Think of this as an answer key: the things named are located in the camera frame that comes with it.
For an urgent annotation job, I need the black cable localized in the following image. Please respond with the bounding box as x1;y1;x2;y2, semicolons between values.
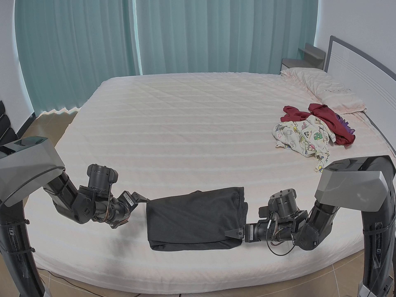
267;241;296;257

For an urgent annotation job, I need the black garment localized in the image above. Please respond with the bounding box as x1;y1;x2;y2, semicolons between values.
145;186;249;252

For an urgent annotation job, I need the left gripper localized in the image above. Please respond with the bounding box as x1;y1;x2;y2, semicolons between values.
117;191;151;215

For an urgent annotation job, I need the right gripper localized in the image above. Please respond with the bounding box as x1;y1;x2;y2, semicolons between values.
224;221;271;244

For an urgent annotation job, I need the cream pillow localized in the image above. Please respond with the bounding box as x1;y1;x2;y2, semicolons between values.
280;67;367;114

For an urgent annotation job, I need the grey bedside table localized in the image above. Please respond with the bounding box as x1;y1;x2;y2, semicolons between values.
280;43;326;72

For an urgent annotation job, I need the white printed garment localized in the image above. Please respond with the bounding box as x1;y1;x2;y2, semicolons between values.
271;115;337;173

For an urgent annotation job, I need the blue-green curtain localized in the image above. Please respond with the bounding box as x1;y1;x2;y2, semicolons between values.
15;0;143;117
134;0;319;75

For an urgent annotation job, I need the bed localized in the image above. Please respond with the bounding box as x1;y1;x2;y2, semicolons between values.
23;35;396;291

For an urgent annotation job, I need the dark red garment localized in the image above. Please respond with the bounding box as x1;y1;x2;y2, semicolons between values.
280;103;356;147

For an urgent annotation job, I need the purple garment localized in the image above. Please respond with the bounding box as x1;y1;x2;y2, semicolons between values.
335;113;356;136

